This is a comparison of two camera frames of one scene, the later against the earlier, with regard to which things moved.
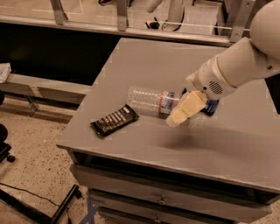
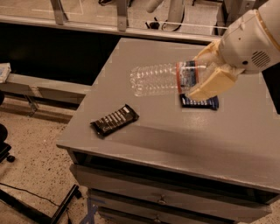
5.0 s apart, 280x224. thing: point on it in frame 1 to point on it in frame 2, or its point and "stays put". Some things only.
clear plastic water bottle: (150, 101) to (166, 79)
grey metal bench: (34, 89) stays put
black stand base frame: (38, 213) stays put
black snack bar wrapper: (122, 115) stays put
